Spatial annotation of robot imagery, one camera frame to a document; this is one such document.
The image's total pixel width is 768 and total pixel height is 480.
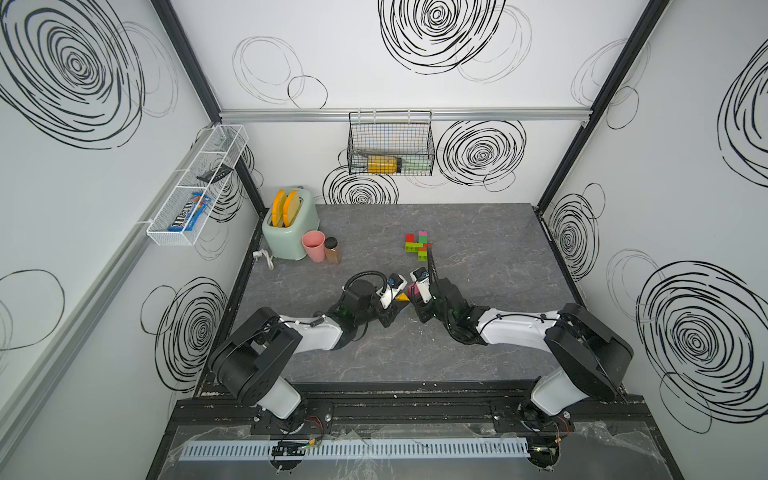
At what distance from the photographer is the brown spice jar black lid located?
100cm

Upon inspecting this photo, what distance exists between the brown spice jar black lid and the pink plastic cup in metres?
0.01

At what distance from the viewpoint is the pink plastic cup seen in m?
0.99

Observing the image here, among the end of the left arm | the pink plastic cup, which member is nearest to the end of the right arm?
the end of the left arm
